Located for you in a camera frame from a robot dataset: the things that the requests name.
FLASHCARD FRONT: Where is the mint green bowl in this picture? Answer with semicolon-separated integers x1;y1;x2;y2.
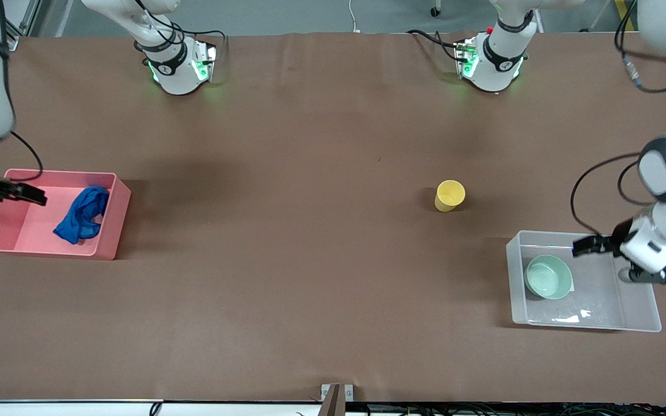
524;254;574;300

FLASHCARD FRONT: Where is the blue mesh cloth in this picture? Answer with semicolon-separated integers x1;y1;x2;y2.
53;185;110;245

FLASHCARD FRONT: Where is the yellow plastic cup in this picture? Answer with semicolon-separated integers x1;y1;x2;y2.
434;180;466;213

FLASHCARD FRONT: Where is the pink plastic box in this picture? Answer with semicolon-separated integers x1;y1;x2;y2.
0;169;132;261

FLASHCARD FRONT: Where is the clear plastic box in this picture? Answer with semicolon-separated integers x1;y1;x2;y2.
505;230;663;333

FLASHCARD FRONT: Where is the brown table cover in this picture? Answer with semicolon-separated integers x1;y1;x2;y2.
0;32;666;403

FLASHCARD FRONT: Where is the aluminium frame profile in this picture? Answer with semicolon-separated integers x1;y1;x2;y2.
2;0;36;51

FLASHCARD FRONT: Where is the white table edge rail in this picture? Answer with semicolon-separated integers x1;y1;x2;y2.
0;399;322;416

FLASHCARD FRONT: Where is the black right base cable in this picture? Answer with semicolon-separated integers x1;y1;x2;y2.
180;29;228;58

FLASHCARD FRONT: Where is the black base cable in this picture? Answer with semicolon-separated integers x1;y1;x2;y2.
180;29;228;58
407;29;461;61

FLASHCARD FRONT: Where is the black left base cable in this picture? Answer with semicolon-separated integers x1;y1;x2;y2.
407;29;461;61

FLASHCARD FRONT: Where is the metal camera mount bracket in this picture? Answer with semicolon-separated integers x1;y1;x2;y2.
320;383;354;416

